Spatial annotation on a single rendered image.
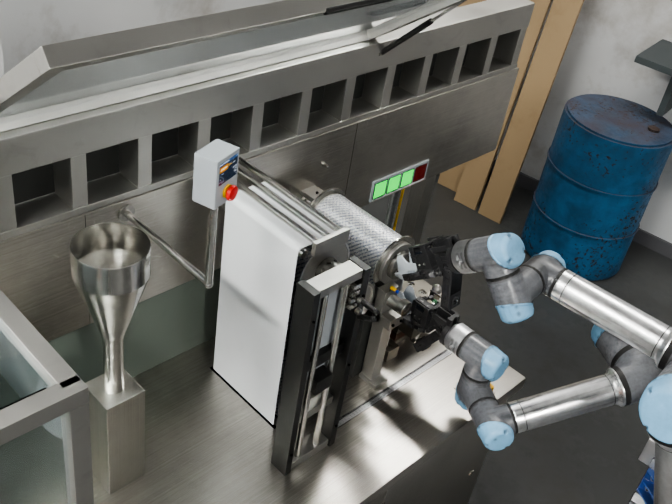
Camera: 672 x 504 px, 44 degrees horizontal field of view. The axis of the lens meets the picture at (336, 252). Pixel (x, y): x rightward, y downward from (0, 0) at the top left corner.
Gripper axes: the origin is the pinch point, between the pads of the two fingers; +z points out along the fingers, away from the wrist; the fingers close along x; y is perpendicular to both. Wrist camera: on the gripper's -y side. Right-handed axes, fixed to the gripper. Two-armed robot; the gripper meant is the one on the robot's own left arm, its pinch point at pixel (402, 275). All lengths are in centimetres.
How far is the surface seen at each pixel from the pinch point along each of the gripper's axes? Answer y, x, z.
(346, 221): 16.1, 1.7, 11.1
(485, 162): -1, -224, 149
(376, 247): 8.3, 2.4, 2.9
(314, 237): 18.2, 29.5, -10.5
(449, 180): -6, -225, 180
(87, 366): 5, 63, 44
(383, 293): -2.8, 3.9, 4.2
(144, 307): 14, 48, 37
